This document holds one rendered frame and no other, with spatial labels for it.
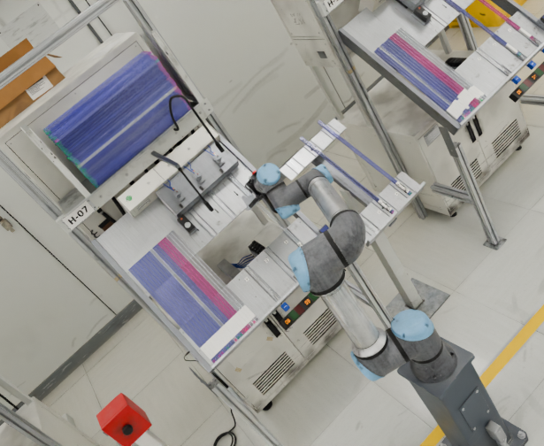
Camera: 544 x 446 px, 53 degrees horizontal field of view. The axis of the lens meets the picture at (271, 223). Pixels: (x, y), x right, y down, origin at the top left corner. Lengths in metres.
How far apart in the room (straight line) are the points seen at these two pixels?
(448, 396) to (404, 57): 1.49
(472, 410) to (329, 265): 0.81
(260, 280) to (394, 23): 1.36
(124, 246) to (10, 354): 1.99
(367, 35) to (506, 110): 0.97
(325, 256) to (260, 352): 1.23
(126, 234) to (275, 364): 0.96
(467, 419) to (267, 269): 0.89
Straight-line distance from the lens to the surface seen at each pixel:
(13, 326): 4.03
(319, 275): 1.49
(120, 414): 2.26
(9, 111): 2.48
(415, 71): 2.61
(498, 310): 2.70
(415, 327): 1.73
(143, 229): 2.29
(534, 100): 3.28
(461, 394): 1.96
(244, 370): 2.63
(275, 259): 2.20
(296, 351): 2.75
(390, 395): 2.61
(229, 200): 2.28
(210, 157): 2.29
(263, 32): 4.13
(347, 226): 1.50
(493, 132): 3.21
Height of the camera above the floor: 2.07
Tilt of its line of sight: 32 degrees down
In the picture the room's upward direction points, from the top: 35 degrees counter-clockwise
